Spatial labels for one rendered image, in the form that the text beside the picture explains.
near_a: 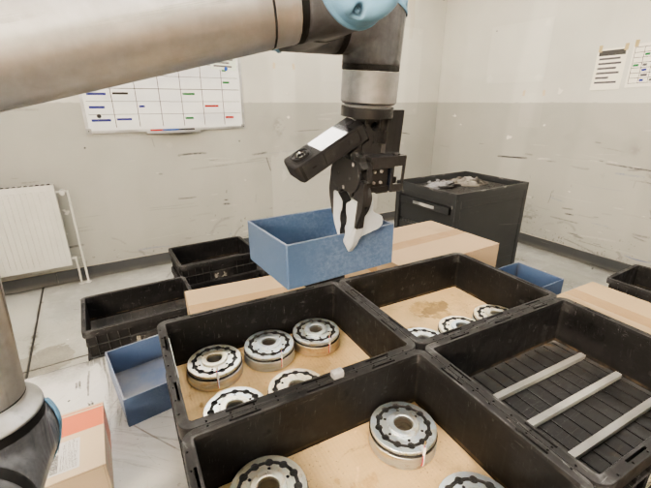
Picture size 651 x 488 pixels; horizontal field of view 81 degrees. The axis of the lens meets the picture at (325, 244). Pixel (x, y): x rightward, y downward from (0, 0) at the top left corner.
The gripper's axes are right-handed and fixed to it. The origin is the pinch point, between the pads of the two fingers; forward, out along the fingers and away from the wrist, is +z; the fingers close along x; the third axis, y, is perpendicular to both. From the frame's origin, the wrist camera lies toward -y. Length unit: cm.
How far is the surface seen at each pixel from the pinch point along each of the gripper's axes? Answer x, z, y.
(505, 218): 80, 49, 162
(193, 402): 8.9, 30.5, -23.6
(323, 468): -13.8, 28.4, -10.0
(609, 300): -10, 25, 75
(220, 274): 126, 73, 11
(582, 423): -28, 27, 32
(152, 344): 43, 42, -27
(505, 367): -12.1, 28.6, 33.0
